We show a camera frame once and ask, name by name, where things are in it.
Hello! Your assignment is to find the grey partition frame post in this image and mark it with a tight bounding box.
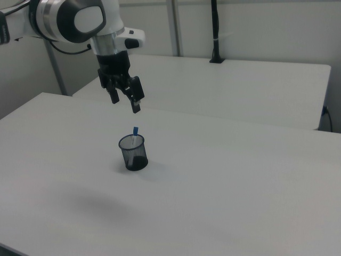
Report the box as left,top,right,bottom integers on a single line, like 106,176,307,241
166,0,185,57
43,39,68,96

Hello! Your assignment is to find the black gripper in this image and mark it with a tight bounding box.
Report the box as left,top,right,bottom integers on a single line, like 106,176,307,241
96,51,145,115

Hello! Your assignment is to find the black camera pole with base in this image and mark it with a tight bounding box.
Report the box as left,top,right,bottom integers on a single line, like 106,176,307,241
209,0,226,64

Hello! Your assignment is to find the black mesh pen cup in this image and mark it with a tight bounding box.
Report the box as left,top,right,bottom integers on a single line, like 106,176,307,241
118,134,149,172

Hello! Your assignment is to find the black cable along robot arm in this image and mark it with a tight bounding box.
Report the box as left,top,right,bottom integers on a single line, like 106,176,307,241
48,39,93,55

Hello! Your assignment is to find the white marker with blue cap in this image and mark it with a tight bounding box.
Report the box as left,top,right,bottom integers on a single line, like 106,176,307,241
128,126,140,165

